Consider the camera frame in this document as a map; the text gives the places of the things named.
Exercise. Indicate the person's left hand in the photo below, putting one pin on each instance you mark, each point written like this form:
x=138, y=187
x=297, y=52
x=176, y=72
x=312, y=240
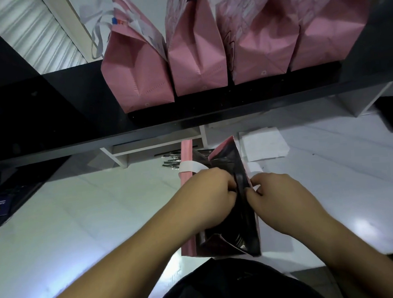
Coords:
x=202, y=199

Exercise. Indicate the person's right hand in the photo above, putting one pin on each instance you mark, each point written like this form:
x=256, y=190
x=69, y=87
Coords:
x=281, y=205

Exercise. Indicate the person's left fingers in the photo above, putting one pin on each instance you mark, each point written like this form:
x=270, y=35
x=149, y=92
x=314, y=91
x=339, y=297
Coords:
x=228, y=188

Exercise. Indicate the person's right thumb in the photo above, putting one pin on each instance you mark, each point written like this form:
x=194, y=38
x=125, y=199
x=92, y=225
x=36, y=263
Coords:
x=254, y=198

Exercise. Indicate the black glossy pouch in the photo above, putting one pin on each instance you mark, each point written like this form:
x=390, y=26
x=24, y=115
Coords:
x=243, y=223

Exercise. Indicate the person's left forearm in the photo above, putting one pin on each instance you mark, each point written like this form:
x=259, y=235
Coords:
x=124, y=269

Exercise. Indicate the person's right forearm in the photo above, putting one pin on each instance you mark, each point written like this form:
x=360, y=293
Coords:
x=360, y=260

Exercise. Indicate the white paper sheets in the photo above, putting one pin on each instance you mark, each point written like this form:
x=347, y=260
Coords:
x=263, y=145

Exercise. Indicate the bundle of metal pens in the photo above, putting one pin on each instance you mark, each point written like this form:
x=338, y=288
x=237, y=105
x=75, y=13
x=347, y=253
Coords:
x=172, y=160

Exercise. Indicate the person's black clothing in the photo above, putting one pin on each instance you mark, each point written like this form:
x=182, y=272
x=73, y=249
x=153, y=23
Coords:
x=236, y=283

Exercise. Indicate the white desk organizer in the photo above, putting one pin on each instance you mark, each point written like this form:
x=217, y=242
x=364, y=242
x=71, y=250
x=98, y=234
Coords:
x=150, y=146

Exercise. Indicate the pink paper gift bag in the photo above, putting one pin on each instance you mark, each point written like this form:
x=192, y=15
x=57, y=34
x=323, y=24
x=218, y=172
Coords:
x=331, y=31
x=133, y=75
x=263, y=48
x=196, y=55

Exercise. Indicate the white shelf support block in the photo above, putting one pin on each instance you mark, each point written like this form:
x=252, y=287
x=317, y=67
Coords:
x=361, y=100

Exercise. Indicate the black shelf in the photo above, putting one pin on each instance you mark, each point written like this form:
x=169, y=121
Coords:
x=82, y=110

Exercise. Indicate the black side cabinet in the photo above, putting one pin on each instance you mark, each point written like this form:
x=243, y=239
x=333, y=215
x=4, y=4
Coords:
x=17, y=183

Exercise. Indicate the dark blue small box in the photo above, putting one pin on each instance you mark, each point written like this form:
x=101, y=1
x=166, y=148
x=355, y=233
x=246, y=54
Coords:
x=0, y=206

